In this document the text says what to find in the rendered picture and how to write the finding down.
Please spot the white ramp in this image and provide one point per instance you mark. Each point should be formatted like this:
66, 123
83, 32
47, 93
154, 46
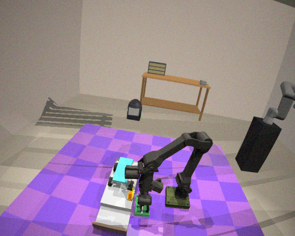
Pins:
115, 210

